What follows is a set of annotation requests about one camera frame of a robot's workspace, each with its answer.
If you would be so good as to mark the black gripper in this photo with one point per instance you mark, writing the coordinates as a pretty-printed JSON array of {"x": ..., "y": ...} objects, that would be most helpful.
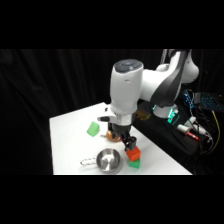
[{"x": 120, "y": 131}]

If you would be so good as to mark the red cube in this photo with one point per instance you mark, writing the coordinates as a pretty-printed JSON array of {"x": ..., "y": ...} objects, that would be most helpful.
[{"x": 133, "y": 154}]

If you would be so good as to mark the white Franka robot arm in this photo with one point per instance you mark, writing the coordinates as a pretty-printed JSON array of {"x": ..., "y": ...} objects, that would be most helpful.
[{"x": 133, "y": 86}]

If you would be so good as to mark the brown round toy red tip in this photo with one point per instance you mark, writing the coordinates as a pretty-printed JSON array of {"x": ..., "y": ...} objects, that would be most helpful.
[{"x": 112, "y": 136}]

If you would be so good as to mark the black robot stand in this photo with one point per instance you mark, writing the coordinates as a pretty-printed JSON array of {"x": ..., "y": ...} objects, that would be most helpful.
[{"x": 156, "y": 133}]

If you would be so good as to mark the green wedge block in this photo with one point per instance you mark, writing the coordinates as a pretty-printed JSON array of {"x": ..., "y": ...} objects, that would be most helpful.
[{"x": 93, "y": 129}]

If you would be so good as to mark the blue lit keyboard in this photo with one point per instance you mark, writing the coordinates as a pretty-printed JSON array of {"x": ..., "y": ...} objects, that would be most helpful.
[{"x": 211, "y": 101}]

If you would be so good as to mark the black curtain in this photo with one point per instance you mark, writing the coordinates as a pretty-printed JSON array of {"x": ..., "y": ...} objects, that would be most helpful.
[{"x": 30, "y": 100}]

